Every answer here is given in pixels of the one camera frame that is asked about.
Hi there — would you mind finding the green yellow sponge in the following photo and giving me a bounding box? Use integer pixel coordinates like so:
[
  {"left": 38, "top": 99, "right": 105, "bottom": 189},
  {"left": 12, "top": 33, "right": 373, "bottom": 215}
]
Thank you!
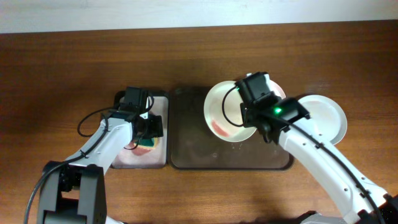
[{"left": 133, "top": 138, "right": 159, "bottom": 150}]

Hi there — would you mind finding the white plate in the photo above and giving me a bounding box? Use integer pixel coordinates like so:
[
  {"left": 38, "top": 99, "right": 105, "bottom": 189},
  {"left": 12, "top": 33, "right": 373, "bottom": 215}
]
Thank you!
[
  {"left": 298, "top": 95, "right": 348, "bottom": 145},
  {"left": 203, "top": 81, "right": 256, "bottom": 142},
  {"left": 244, "top": 72, "right": 286, "bottom": 100}
]

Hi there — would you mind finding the white plate front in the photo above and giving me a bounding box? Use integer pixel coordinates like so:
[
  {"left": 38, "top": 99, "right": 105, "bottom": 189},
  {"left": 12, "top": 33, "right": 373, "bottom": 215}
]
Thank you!
[{"left": 203, "top": 81, "right": 256, "bottom": 142}]

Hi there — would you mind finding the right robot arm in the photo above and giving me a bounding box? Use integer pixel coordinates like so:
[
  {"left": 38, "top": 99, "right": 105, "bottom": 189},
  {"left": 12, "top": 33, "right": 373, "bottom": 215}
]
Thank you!
[{"left": 234, "top": 72, "right": 397, "bottom": 223}]

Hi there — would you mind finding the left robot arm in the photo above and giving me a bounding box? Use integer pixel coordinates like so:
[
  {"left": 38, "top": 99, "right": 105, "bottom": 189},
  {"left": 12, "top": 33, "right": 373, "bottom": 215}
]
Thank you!
[{"left": 24, "top": 87, "right": 164, "bottom": 224}]

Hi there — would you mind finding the small pink sponge tray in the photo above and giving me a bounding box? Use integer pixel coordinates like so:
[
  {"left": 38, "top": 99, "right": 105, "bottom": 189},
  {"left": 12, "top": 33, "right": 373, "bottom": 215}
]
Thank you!
[{"left": 111, "top": 90, "right": 169, "bottom": 169}]

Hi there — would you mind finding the large brown tray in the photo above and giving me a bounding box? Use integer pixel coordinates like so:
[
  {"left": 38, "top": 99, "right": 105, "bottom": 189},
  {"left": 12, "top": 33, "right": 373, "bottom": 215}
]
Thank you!
[{"left": 167, "top": 87, "right": 294, "bottom": 170}]

